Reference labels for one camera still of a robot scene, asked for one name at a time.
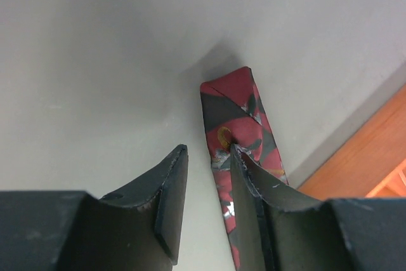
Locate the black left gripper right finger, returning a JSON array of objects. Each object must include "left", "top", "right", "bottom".
[{"left": 230, "top": 145, "right": 405, "bottom": 270}]

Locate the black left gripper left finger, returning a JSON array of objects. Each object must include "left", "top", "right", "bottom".
[{"left": 1, "top": 145, "right": 188, "bottom": 270}]

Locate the red patterned necktie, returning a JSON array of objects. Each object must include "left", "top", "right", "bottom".
[{"left": 200, "top": 67, "right": 287, "bottom": 270}]

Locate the orange wooden compartment tray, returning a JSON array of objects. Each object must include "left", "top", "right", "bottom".
[{"left": 297, "top": 83, "right": 406, "bottom": 199}]

